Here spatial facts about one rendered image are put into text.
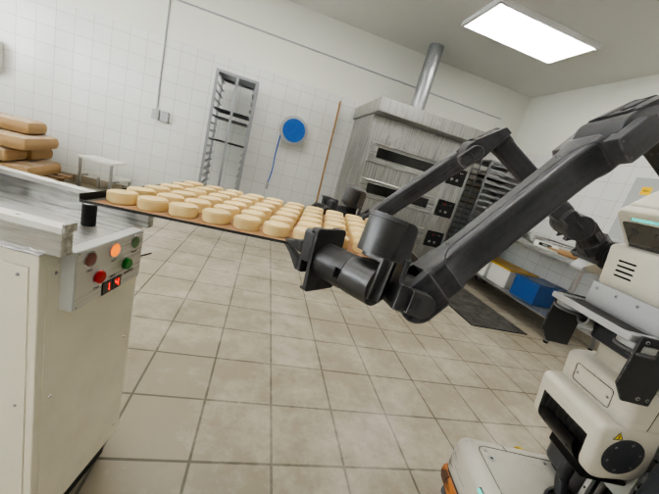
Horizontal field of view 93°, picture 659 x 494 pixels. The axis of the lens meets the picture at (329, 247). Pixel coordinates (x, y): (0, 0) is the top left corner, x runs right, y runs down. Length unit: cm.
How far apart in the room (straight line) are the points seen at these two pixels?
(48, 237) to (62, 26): 496
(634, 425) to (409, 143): 365
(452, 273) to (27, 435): 96
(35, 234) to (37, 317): 17
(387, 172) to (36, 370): 382
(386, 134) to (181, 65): 284
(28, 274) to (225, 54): 450
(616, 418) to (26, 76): 598
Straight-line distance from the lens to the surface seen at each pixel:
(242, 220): 59
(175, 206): 62
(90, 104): 545
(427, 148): 439
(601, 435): 111
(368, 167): 411
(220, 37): 515
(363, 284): 42
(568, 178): 56
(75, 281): 85
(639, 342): 97
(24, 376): 96
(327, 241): 49
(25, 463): 112
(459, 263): 47
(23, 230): 83
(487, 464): 150
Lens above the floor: 114
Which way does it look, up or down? 14 degrees down
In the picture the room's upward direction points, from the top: 16 degrees clockwise
